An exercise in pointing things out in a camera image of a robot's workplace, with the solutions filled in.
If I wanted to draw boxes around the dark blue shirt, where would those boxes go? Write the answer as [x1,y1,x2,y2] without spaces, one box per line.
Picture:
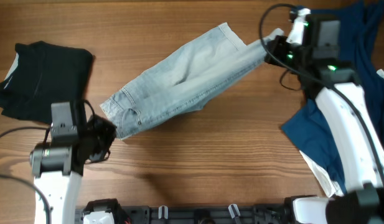
[282,1,384,197]

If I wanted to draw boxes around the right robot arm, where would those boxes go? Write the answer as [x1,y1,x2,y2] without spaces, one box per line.
[264,6,384,223]

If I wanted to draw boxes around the left black cable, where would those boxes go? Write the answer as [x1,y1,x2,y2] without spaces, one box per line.
[0,99,96,224]

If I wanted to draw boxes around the light blue denim shorts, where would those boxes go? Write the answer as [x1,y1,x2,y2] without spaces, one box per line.
[100,22,284,140]

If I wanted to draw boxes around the right black cable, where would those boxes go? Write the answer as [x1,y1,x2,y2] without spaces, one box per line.
[258,3,384,215]

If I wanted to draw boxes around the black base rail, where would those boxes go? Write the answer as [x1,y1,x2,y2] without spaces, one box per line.
[75,199,290,224]

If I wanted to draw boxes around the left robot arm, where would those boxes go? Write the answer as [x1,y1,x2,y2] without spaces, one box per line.
[30,100,116,223]

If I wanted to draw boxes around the black folded garment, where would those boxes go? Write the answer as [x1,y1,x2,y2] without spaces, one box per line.
[0,41,93,124]

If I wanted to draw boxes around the white garment with black tag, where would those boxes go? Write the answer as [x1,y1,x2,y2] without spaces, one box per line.
[301,76,384,197]

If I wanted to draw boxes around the black cable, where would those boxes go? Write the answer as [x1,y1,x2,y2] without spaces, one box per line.
[258,3,384,215]
[0,99,96,224]

